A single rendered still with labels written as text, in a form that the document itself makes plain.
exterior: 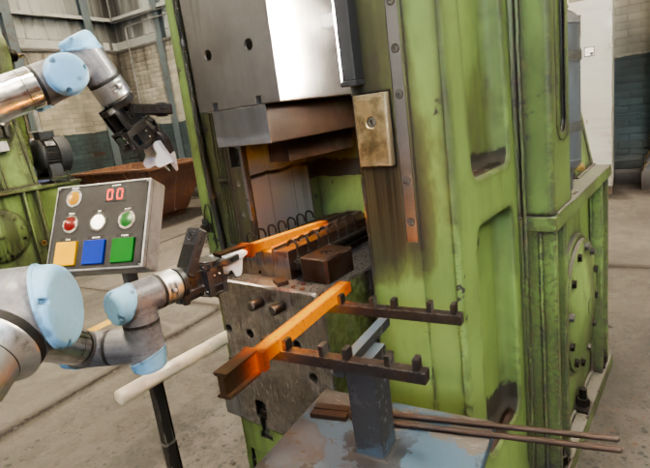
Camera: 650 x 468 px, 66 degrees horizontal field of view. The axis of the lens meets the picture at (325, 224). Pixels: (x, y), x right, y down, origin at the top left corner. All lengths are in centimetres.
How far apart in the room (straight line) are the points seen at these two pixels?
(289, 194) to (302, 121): 40
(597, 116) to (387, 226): 517
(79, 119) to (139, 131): 928
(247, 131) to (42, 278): 70
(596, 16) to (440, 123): 522
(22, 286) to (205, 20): 85
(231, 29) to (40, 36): 938
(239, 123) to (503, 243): 83
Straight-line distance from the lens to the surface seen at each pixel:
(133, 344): 111
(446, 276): 122
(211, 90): 137
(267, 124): 124
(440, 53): 113
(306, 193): 173
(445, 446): 107
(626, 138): 694
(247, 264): 141
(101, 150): 1066
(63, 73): 104
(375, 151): 120
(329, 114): 142
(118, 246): 159
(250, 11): 126
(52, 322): 73
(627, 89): 690
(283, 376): 138
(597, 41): 628
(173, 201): 797
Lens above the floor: 133
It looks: 13 degrees down
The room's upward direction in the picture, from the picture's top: 8 degrees counter-clockwise
